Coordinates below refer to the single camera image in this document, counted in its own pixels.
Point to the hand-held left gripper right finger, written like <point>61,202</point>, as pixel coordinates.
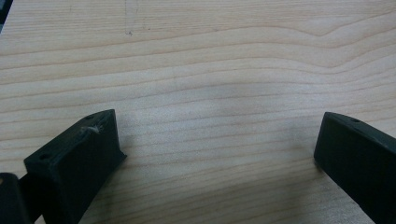
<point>358,165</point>

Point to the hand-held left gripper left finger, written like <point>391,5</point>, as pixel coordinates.
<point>73,168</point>

